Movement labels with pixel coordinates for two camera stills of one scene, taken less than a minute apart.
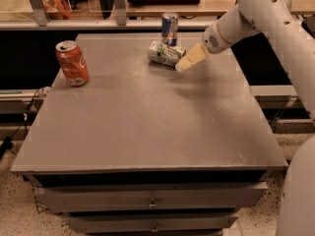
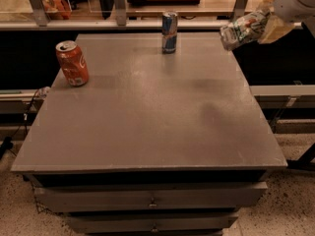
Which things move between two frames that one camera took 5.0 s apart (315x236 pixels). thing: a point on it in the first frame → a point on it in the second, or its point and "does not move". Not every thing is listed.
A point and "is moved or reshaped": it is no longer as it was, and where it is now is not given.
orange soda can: [73, 63] does not move
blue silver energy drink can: [169, 29] does not move
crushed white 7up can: [165, 54] is moved or reshaped
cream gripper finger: [196, 54] → [275, 29]
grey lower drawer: [145, 222] does not move
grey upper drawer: [149, 197] does not move
